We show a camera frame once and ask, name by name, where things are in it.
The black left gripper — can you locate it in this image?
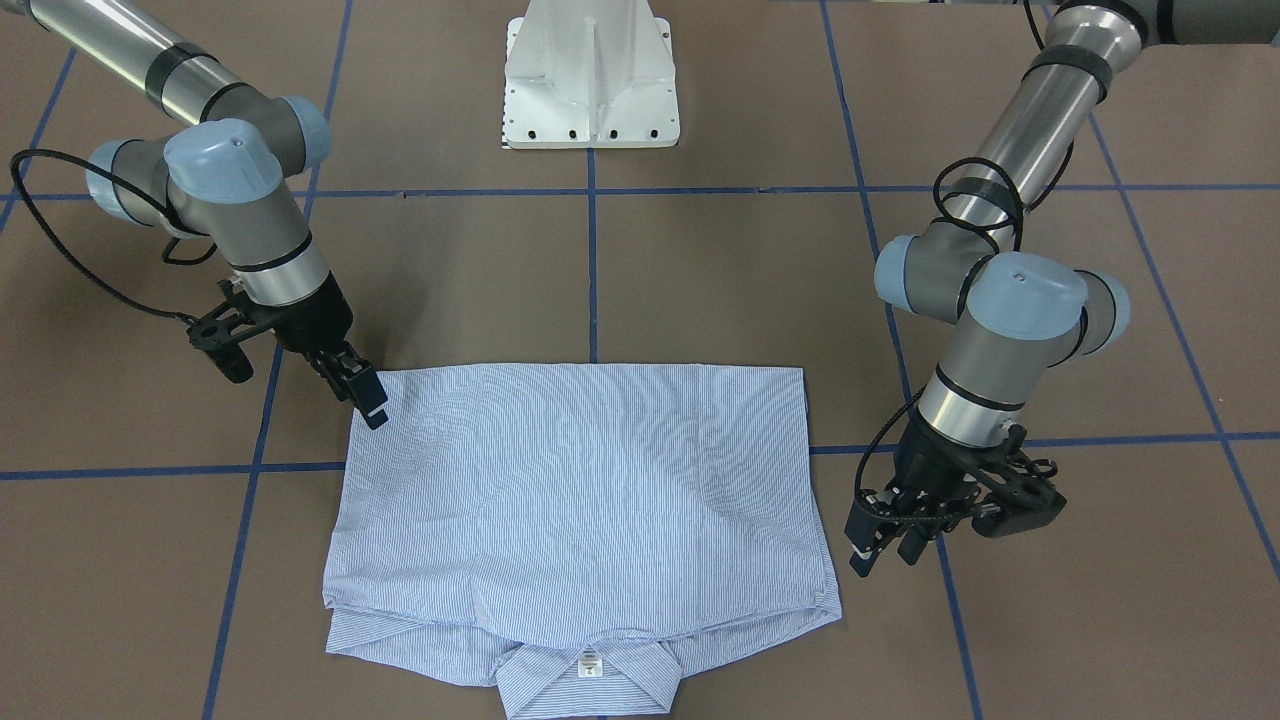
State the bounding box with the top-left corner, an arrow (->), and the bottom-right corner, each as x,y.
845,405 -> 1001,577

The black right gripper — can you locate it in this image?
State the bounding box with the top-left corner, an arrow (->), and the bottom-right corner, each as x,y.
265,275 -> 388,430

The blue striped button-up shirt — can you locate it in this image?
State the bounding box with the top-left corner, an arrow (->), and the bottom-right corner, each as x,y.
321,363 -> 842,719

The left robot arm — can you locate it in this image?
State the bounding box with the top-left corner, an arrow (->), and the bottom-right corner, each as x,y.
324,1 -> 1277,603

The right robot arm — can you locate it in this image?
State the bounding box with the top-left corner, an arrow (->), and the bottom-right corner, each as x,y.
3,1 -> 369,383

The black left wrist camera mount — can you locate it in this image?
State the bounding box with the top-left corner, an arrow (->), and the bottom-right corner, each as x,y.
970,423 -> 1066,539

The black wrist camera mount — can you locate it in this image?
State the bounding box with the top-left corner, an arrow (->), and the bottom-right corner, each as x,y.
187,281 -> 278,384
970,423 -> 1066,539

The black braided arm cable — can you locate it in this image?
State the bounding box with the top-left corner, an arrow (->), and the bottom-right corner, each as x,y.
8,149 -> 221,325

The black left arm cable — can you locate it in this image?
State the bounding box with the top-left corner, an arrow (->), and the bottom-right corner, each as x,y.
852,0 -> 1076,530

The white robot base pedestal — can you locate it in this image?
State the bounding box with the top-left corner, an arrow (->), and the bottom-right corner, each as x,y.
500,1 -> 682,150

